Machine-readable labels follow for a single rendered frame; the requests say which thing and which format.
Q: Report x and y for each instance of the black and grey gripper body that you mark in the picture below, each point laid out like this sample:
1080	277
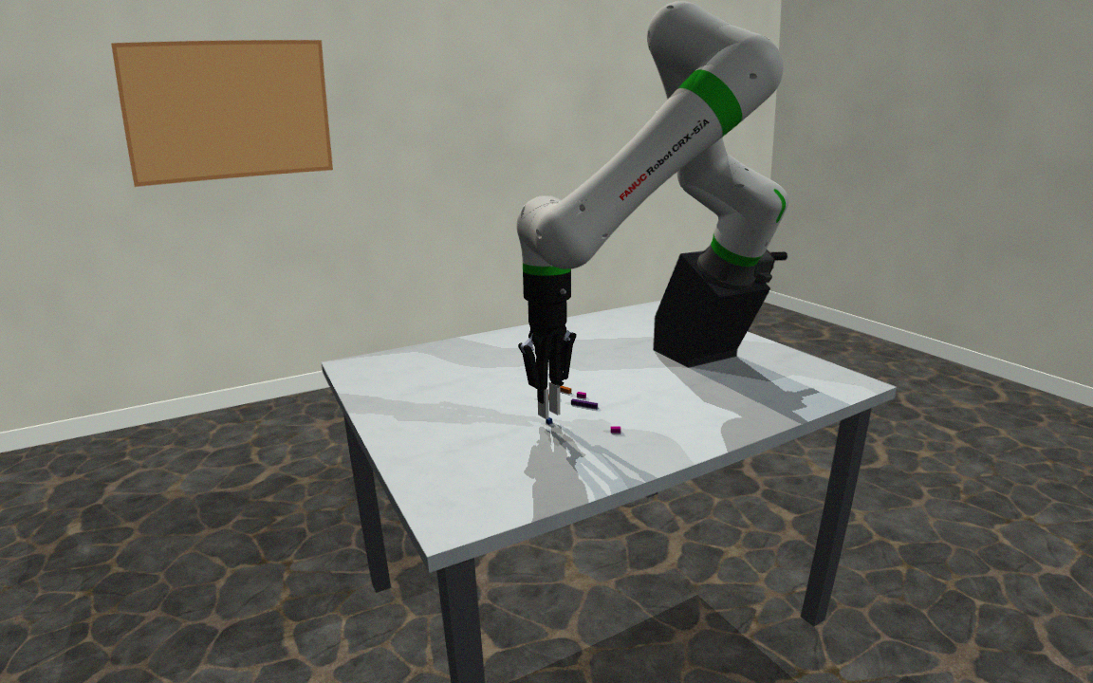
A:
542	318

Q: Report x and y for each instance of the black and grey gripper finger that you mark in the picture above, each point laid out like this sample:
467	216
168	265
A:
559	361
537	371

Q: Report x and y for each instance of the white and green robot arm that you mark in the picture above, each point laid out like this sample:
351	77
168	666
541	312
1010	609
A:
734	71

